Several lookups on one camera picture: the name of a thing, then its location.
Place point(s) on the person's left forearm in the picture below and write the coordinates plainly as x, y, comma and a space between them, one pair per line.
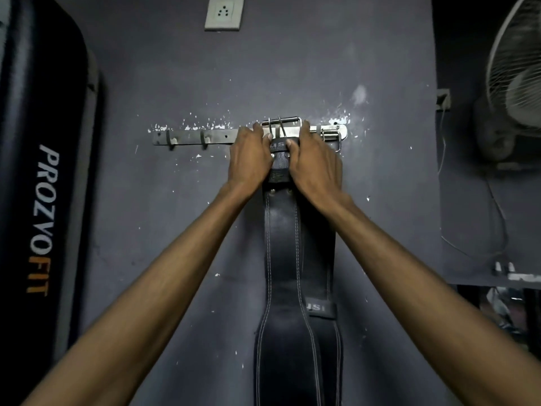
148, 300

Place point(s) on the person's left hand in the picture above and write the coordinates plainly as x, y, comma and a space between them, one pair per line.
249, 160

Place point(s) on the person's right hand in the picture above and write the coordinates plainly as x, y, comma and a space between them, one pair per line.
317, 173

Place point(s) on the white wall fan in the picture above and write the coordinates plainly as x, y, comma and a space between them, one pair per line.
520, 80

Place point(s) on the fan wall socket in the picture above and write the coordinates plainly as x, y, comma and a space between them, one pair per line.
444, 100

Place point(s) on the black USI belt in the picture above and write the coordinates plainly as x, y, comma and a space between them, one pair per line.
279, 249
321, 308

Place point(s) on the dark wall mirror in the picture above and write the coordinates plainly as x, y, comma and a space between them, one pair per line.
507, 317

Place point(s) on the person's right forearm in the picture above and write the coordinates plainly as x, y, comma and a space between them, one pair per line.
422, 300

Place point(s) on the metal wall hooks rack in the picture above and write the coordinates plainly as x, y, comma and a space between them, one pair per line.
190, 137

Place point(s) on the white wall socket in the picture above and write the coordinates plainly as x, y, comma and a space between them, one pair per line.
224, 12

